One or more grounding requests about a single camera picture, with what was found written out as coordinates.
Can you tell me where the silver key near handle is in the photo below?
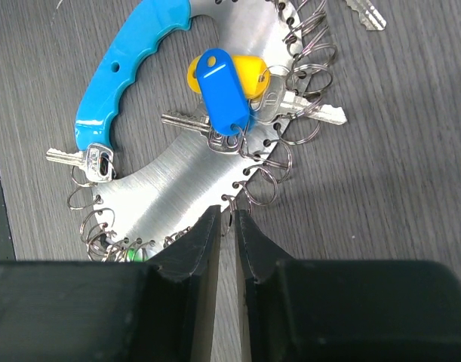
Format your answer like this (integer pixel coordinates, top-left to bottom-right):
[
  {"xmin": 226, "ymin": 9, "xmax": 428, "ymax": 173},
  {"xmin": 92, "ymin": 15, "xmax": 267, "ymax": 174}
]
[{"xmin": 45, "ymin": 143, "xmax": 115, "ymax": 183}]

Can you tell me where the metal key organizer blue handle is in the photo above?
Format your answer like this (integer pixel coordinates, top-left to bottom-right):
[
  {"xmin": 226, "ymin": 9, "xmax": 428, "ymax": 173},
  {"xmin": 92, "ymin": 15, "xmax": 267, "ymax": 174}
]
[{"xmin": 66, "ymin": 0, "xmax": 339, "ymax": 265}]

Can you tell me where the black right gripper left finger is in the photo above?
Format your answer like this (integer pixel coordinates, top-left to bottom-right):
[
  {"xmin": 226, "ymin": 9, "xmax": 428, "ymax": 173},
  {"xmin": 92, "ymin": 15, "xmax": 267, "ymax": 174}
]
[{"xmin": 0, "ymin": 206, "xmax": 220, "ymax": 361}]

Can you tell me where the loose silver key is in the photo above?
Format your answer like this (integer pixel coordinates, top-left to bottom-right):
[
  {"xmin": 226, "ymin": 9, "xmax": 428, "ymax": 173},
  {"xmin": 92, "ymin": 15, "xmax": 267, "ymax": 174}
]
[{"xmin": 344, "ymin": 0, "xmax": 387, "ymax": 31}]

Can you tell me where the yellow key tag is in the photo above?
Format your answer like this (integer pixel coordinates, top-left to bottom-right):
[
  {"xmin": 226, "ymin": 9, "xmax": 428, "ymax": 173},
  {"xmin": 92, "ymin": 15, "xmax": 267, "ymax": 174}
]
[{"xmin": 187, "ymin": 55, "xmax": 270, "ymax": 100}]

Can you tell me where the silver key under yellow tag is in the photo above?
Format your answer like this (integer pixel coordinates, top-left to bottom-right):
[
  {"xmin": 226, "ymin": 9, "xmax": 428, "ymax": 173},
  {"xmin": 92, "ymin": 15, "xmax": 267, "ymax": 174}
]
[{"xmin": 250, "ymin": 74, "xmax": 347, "ymax": 125}]

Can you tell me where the blue key tag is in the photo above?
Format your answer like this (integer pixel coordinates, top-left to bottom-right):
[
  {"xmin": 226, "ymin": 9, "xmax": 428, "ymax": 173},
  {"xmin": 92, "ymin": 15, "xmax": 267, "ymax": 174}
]
[{"xmin": 195, "ymin": 48, "xmax": 250, "ymax": 136}]

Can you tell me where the silver key under blue tag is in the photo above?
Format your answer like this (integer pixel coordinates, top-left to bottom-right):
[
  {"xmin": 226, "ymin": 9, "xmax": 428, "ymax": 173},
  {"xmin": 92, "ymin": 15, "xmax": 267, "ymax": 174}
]
[{"xmin": 161, "ymin": 112, "xmax": 243, "ymax": 155}]

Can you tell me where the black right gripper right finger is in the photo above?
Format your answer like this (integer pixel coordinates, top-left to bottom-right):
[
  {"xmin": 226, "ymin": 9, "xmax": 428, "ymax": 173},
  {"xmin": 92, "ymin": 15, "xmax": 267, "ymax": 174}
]
[{"xmin": 234, "ymin": 210, "xmax": 461, "ymax": 361}]

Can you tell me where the green key tag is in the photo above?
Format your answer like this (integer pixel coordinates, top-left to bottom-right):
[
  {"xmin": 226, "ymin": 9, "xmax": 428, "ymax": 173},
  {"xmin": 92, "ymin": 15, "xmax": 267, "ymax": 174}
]
[{"xmin": 124, "ymin": 248, "xmax": 149, "ymax": 262}]

